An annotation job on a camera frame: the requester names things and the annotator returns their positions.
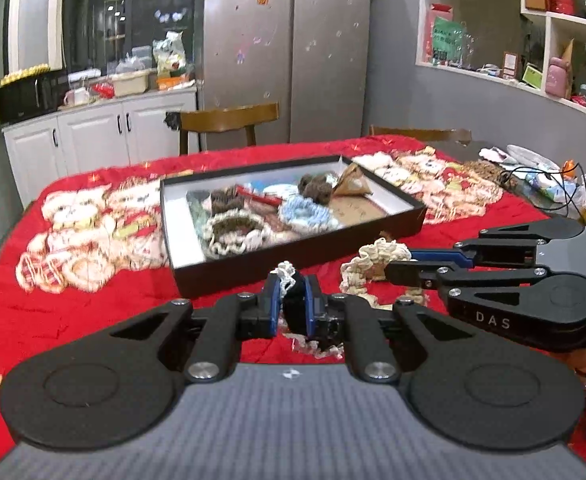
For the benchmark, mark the red printed blanket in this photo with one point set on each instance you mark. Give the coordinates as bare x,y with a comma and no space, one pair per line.
73,310

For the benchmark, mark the white kitchen cabinet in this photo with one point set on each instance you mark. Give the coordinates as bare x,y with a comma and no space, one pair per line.
98,135

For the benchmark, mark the brown and cream scrunchie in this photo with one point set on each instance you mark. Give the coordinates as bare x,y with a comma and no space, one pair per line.
233,232

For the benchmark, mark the wooden bead coaster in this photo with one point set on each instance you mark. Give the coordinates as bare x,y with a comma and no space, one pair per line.
480,172

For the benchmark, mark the red and white hair clip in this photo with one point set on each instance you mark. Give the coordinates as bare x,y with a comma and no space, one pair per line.
258,196

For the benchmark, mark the brown fuzzy hair clip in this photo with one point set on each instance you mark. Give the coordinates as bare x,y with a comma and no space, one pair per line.
227,201
315,189

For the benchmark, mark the brown triangular packet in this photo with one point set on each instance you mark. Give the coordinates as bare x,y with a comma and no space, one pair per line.
353,182

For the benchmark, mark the black microwave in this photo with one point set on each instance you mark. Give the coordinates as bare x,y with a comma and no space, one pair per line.
30,97

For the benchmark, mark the black cardboard box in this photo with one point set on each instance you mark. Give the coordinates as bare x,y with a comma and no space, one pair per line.
233,272

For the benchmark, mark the black scrunchie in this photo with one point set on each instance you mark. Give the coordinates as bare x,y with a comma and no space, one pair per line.
294,310

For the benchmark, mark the person's right hand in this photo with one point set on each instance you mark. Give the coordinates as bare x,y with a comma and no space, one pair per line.
583,361

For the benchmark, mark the green snack bag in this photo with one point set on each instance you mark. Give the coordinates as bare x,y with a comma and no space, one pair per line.
169,55

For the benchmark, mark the beige plastic basin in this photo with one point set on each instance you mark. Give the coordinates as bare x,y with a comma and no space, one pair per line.
130,85

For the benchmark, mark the wooden chair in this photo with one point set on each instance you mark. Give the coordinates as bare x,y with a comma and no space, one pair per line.
423,134
233,120

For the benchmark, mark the white wall shelf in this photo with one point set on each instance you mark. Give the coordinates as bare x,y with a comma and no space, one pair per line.
493,77

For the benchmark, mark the blue and white scrunchie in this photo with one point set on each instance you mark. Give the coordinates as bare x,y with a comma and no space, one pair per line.
308,215

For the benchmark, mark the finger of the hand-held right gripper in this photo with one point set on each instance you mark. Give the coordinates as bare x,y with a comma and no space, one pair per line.
473,277
503,252

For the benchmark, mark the green card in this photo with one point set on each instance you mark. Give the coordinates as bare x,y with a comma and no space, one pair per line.
447,37

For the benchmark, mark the white cup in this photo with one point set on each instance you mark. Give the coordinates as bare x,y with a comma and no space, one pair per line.
74,98

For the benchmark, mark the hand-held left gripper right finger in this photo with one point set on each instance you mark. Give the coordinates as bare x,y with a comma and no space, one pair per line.
311,307

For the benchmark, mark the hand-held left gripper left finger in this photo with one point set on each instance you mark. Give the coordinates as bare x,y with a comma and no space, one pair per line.
272,307

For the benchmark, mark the silver refrigerator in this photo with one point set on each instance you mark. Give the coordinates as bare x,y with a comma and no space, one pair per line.
283,50

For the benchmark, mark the red jar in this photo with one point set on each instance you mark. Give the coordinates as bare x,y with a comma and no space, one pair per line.
563,1

